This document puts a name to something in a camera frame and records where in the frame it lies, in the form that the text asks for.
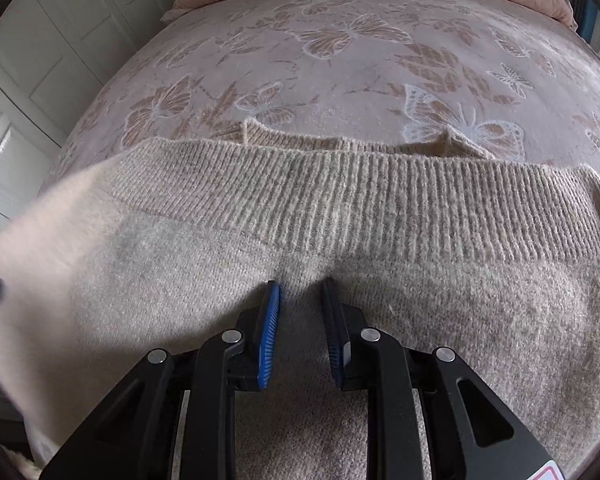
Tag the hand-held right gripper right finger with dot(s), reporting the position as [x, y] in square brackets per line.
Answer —
[332, 330]

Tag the white wardrobe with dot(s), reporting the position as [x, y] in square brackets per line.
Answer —
[45, 75]

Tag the pink butterfly print blanket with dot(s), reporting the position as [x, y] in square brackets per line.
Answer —
[360, 65]

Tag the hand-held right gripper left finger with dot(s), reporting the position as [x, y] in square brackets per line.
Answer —
[269, 335]

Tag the beige knit sweater black hearts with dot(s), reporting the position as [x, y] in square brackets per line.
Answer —
[330, 270]

